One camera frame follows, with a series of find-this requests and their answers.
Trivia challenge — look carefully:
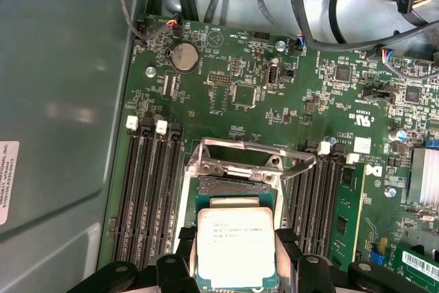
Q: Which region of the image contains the black RAM slot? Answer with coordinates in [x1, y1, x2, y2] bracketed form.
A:
[303, 141, 330, 256]
[289, 161, 315, 249]
[128, 117, 155, 266]
[114, 116, 145, 263]
[317, 145, 344, 263]
[143, 120, 171, 266]
[157, 123, 186, 256]

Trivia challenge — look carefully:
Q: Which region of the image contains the thick grey cable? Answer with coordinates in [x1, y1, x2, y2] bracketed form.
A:
[286, 0, 439, 54]

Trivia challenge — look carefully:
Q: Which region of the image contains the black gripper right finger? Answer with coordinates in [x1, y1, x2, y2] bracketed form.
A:
[275, 228, 431, 293]

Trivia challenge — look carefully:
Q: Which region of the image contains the metal socket cover frame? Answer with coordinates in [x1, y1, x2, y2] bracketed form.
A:
[185, 137, 318, 184]

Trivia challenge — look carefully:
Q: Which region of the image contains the silver finned heat sink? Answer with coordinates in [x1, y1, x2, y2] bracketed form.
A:
[410, 147, 439, 207]

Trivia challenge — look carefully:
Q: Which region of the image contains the silver CPU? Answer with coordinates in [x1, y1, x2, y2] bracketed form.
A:
[194, 194, 278, 290]

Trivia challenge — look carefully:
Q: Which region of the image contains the round silver coin battery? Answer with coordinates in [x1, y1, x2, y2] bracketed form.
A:
[167, 42, 200, 73]

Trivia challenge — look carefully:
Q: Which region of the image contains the green motherboard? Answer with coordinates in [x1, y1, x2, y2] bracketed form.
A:
[102, 13, 439, 293]

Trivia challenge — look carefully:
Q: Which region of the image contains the internal USB port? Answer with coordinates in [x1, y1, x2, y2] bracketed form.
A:
[263, 58, 283, 91]

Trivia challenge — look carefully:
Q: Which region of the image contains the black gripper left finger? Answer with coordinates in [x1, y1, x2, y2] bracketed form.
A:
[67, 226, 203, 293]

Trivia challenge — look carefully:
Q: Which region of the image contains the white printed label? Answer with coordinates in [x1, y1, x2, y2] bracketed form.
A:
[0, 139, 21, 227]

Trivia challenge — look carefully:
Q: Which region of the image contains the green RAM stick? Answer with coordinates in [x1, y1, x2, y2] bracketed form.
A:
[329, 161, 367, 272]

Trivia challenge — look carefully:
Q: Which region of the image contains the CPU socket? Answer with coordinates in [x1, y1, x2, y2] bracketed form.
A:
[176, 161, 289, 239]

